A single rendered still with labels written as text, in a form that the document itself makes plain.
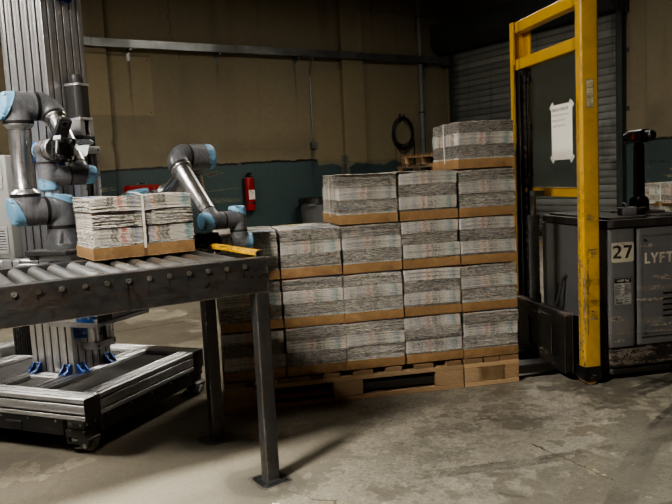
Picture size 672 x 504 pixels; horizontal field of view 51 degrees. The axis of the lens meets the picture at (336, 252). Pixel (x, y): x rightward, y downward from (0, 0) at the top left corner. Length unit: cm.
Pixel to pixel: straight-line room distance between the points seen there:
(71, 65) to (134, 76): 654
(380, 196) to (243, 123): 731
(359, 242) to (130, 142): 690
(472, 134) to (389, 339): 105
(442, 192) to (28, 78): 194
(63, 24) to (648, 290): 301
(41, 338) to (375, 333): 155
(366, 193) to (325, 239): 29
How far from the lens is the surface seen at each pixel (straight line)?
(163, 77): 1014
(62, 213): 311
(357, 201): 327
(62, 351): 347
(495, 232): 349
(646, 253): 371
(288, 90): 1089
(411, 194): 334
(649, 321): 378
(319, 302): 328
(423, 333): 343
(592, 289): 354
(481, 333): 354
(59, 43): 348
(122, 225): 264
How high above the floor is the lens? 106
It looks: 6 degrees down
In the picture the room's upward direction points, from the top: 3 degrees counter-clockwise
